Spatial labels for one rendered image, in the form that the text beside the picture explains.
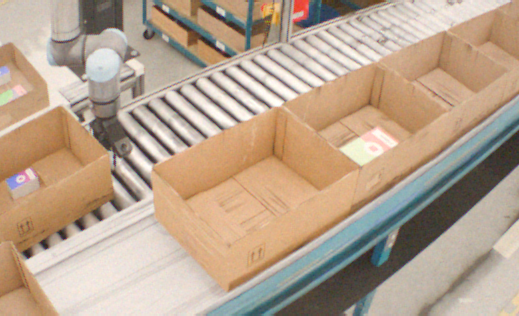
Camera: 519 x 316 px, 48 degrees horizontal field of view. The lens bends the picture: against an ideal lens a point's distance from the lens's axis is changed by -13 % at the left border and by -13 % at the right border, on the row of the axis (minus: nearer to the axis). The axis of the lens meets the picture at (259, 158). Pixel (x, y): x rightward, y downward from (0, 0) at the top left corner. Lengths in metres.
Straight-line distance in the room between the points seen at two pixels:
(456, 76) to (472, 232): 0.97
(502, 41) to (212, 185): 1.39
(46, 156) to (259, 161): 0.68
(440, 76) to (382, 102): 0.35
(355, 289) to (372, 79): 0.62
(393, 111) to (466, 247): 1.12
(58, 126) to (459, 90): 1.33
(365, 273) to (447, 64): 0.81
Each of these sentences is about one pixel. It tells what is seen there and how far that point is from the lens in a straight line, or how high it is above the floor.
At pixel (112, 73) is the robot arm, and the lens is 1.67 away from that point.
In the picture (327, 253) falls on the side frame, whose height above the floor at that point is 0.91.
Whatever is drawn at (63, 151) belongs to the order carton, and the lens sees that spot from 2.04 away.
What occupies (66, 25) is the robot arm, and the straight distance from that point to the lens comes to 1.74.
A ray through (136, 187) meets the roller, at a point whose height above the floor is 0.75.
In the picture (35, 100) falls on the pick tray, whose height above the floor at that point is 0.80.
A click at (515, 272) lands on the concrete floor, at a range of 2.94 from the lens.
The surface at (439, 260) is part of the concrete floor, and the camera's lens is 2.84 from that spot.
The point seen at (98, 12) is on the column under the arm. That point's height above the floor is 0.99.
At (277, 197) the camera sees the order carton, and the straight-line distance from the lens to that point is 1.68.
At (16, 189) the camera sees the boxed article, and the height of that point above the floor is 0.80.
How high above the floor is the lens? 2.08
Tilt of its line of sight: 42 degrees down
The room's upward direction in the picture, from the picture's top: 5 degrees clockwise
